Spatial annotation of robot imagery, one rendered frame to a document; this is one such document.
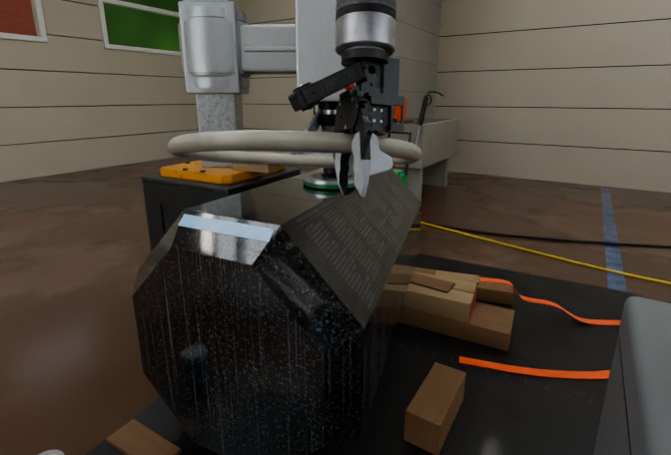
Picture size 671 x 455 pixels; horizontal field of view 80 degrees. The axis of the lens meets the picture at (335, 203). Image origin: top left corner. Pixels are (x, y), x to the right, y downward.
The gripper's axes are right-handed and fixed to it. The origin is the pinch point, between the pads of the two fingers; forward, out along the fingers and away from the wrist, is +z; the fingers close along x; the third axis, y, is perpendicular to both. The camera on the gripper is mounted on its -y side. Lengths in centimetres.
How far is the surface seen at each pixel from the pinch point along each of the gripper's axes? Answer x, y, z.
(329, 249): 45, 17, 18
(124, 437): 92, -36, 87
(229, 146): 5.7, -16.9, -5.7
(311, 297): 35.6, 8.3, 28.0
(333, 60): 66, 27, -40
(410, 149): 2.0, 12.5, -6.5
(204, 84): 148, -4, -45
